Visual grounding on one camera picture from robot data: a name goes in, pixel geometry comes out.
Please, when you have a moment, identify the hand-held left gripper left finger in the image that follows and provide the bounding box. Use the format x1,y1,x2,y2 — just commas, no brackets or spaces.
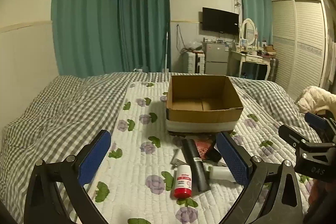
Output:
24,130,112,224

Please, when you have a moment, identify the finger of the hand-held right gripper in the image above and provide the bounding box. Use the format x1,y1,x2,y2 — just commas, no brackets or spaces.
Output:
305,109,336,143
278,124,314,152

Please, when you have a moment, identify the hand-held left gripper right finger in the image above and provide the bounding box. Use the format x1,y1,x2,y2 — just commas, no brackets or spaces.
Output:
216,132,304,224

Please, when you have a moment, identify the white plastic bottle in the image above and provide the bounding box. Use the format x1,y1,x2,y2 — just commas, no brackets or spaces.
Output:
203,164,237,183

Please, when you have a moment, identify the red patterned packet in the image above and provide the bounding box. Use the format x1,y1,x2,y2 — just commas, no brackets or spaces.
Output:
196,138,215,160

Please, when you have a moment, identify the black cylindrical tube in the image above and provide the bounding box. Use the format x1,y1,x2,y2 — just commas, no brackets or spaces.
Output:
182,138,211,192

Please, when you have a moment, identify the white bottle with red cap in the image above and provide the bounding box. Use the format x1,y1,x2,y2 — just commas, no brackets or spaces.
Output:
173,164,193,199

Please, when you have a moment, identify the brown cardboard box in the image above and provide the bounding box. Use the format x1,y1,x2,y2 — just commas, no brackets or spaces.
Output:
166,75,244,133

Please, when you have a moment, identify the small black object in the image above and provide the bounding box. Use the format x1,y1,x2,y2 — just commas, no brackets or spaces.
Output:
207,145,222,163

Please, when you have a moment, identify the cream puffer jacket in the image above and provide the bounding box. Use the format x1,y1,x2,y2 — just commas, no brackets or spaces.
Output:
296,85,336,115

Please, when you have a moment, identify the white floral quilted mat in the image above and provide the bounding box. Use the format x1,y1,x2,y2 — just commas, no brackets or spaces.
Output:
87,81,315,224

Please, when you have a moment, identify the white hanging towel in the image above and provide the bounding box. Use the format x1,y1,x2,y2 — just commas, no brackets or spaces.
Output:
326,40,336,83

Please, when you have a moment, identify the grey suitcase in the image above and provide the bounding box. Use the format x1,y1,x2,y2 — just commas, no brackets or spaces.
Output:
267,58,278,82

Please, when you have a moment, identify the white louvred wardrobe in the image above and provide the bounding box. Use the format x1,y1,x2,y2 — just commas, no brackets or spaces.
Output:
271,0,332,102

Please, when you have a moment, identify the white dressing table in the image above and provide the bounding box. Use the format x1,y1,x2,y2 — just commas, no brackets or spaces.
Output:
227,49,277,81

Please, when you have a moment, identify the small grey fridge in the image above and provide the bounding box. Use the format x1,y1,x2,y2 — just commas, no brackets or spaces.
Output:
202,42,228,75

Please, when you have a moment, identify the white suitcase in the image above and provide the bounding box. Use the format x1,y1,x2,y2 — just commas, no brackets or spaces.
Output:
183,52,205,74

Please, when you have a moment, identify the white oval vanity mirror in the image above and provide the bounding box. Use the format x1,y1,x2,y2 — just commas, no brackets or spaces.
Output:
239,18,258,46

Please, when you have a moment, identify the clear plastic bag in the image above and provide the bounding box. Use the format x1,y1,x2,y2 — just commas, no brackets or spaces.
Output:
183,41,203,53

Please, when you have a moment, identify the narrow teal curtain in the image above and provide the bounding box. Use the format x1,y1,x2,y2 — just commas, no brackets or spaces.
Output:
239,0,273,46

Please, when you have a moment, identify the white standing pole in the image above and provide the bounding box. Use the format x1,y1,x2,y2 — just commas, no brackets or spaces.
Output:
164,30,170,74

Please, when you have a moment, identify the black flat television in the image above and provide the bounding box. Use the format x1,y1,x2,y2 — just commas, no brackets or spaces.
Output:
202,7,240,36

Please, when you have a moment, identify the wide teal curtain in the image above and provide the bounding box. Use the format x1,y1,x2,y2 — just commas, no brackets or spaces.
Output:
52,0,171,76

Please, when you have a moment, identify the dark hanging wall cable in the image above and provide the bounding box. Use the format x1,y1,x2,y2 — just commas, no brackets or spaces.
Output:
176,24,185,52

